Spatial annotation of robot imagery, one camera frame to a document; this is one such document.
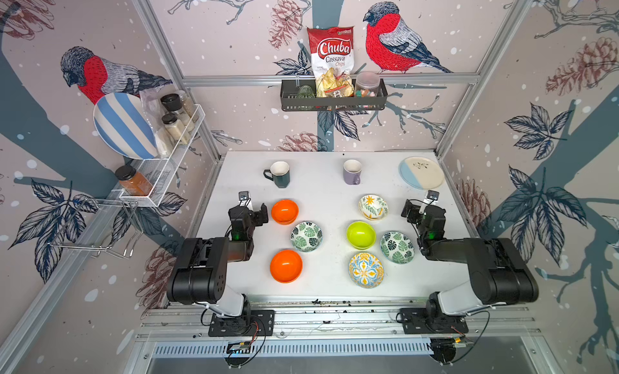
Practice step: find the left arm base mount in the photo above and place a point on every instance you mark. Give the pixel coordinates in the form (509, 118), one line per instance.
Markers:
(257, 323)

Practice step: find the orange spice jar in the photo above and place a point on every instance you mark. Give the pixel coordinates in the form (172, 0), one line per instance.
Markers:
(134, 182)

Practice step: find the plastic bag on shelf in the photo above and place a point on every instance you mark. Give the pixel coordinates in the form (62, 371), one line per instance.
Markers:
(153, 111)

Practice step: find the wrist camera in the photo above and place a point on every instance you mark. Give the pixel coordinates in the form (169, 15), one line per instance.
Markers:
(244, 199)
(432, 197)

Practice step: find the purple mug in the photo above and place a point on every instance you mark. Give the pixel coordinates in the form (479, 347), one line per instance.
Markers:
(352, 170)

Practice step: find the black wall basket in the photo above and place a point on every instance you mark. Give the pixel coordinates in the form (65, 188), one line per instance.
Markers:
(291, 101)

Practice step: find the blue white striped plate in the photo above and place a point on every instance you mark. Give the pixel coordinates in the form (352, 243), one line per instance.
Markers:
(119, 121)

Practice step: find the clear jar pink lid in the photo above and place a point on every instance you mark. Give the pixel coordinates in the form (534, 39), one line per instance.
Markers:
(367, 85)

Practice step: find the near orange plastic bowl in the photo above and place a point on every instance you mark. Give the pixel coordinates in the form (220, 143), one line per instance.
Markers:
(286, 266)

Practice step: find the white wire wall shelf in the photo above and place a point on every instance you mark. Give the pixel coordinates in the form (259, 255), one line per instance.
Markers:
(161, 172)

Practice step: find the red Chuba chips bag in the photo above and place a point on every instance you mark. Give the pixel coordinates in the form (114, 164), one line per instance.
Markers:
(332, 60)

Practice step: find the orange plastic bowl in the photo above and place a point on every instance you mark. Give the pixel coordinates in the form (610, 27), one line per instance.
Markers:
(286, 266)
(285, 212)

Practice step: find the blue cream ceramic plate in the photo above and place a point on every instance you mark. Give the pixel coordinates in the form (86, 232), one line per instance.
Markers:
(421, 173)

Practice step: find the green leaf bowl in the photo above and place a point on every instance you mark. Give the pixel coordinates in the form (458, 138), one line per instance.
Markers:
(306, 236)
(397, 247)

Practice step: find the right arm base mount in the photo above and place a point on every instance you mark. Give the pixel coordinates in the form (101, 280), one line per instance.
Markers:
(417, 321)

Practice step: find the black lid spice jar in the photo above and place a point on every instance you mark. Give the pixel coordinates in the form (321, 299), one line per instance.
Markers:
(175, 128)
(173, 104)

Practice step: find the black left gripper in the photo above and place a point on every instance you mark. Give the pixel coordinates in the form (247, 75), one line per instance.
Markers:
(259, 218)

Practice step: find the yellow flower ceramic bowl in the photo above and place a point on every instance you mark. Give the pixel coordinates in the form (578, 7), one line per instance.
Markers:
(373, 207)

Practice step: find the green glass jar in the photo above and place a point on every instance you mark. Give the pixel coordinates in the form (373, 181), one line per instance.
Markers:
(306, 91)

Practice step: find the dark green mug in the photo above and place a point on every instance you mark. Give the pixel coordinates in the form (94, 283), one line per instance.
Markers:
(279, 174)

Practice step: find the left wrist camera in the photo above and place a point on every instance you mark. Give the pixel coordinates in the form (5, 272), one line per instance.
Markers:
(244, 199)

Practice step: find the blue yellow patterned bowl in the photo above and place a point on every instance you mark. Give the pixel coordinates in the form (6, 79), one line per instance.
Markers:
(366, 270)

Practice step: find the lime green plastic bowl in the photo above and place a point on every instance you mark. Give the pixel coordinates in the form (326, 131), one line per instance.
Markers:
(361, 235)

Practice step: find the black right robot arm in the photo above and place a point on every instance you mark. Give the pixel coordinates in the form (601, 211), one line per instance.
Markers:
(497, 274)

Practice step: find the far orange plastic bowl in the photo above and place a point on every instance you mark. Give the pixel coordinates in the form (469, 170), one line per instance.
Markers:
(285, 212)

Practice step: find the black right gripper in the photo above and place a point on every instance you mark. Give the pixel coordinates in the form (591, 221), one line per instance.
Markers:
(413, 210)

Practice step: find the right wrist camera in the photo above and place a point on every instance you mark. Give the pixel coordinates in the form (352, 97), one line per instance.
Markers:
(432, 197)

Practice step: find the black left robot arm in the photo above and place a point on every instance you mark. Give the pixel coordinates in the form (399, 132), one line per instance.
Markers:
(199, 276)

